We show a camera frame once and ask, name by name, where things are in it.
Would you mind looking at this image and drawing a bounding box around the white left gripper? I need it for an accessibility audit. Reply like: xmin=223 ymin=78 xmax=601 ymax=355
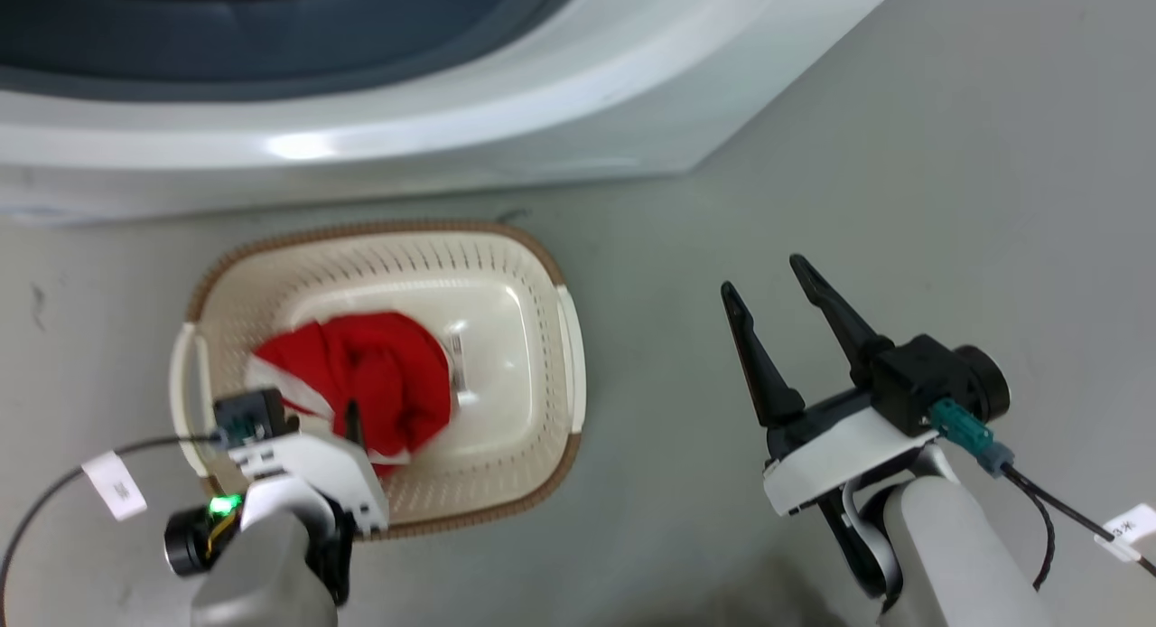
xmin=228 ymin=400 xmax=391 ymax=539

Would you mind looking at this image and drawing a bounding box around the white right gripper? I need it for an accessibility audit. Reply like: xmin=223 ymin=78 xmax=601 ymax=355
xmin=720 ymin=254 xmax=942 ymax=519

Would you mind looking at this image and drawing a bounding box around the red garment white trim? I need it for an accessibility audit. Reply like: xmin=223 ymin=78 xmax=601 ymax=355
xmin=247 ymin=312 xmax=453 ymax=479

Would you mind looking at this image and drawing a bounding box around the cream laundry basket brown rim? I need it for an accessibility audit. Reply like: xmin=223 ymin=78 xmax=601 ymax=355
xmin=169 ymin=219 xmax=588 ymax=541

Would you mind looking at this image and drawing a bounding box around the white washing machine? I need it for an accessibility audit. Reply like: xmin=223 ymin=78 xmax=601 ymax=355
xmin=0 ymin=0 xmax=911 ymax=226

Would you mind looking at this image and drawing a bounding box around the round washing machine door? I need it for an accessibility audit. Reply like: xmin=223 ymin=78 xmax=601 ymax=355
xmin=0 ymin=0 xmax=788 ymax=173

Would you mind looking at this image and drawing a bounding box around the white barcode sticker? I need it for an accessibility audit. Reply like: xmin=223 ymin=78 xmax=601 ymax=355
xmin=445 ymin=331 xmax=480 ymax=407

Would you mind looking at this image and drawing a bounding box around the teal cable connector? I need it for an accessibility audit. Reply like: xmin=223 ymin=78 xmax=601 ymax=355
xmin=928 ymin=398 xmax=1015 ymax=478

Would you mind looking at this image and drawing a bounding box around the white left cable label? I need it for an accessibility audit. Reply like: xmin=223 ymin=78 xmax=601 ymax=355
xmin=80 ymin=452 xmax=148 ymax=522

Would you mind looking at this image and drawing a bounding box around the white cable label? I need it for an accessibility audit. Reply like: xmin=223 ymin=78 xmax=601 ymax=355
xmin=80 ymin=452 xmax=148 ymax=522
xmin=1095 ymin=503 xmax=1156 ymax=563

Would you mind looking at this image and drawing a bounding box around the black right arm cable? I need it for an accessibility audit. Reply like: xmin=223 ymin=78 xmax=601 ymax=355
xmin=998 ymin=463 xmax=1156 ymax=594

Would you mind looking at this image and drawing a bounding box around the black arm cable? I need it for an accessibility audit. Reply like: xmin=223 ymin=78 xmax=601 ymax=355
xmin=998 ymin=463 xmax=1156 ymax=594
xmin=0 ymin=434 xmax=225 ymax=601

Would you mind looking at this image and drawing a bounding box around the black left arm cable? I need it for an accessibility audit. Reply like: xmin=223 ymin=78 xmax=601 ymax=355
xmin=0 ymin=434 xmax=225 ymax=601

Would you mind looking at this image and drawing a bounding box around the white right cable label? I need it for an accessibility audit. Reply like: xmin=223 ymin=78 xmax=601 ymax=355
xmin=1095 ymin=503 xmax=1156 ymax=563

